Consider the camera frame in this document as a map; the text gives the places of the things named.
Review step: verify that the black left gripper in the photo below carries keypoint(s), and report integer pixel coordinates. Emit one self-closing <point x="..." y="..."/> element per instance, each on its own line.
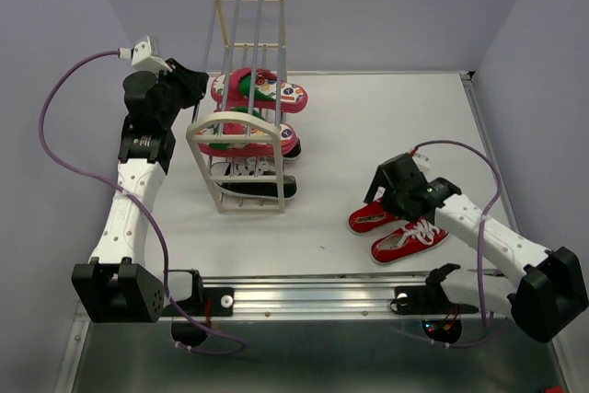
<point x="195" y="83"/>

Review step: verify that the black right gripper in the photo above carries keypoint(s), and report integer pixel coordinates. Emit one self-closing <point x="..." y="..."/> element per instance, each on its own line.
<point x="377" y="180"/>

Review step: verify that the red sneaker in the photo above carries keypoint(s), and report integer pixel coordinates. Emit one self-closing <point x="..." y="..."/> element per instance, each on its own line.
<point x="370" y="217"/>
<point x="411" y="239"/>

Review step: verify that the beige chrome shoe shelf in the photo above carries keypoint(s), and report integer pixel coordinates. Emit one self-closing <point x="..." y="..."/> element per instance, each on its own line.
<point x="252" y="34"/>

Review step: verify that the black sneaker white laces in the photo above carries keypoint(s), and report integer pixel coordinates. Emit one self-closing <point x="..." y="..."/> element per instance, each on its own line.
<point x="262" y="190"/>

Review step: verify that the pink flip-flop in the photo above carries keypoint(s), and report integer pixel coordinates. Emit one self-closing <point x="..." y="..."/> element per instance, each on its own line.
<point x="293" y="97"/>
<point x="236" y="133"/>

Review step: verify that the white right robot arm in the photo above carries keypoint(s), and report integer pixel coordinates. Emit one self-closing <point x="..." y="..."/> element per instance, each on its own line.
<point x="541" y="290"/>

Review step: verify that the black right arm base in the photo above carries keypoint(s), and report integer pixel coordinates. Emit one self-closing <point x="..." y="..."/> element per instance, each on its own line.
<point x="447" y="293"/>

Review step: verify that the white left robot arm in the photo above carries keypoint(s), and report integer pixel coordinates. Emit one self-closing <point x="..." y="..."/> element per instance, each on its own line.
<point x="115" y="286"/>

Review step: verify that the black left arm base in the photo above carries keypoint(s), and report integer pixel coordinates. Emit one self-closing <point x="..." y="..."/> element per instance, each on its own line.
<point x="202" y="302"/>

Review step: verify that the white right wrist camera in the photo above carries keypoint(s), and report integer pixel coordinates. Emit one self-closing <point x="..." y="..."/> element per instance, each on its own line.
<point x="422" y="162"/>

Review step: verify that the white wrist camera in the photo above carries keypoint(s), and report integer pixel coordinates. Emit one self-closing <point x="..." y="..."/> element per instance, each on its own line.
<point x="144" y="56"/>
<point x="422" y="162"/>

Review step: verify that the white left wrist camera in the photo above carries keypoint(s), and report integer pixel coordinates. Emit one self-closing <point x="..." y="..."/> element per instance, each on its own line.
<point x="144" y="56"/>

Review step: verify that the aluminium mounting rail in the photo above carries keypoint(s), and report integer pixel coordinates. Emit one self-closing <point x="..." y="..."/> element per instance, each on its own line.
<point x="308" y="299"/>

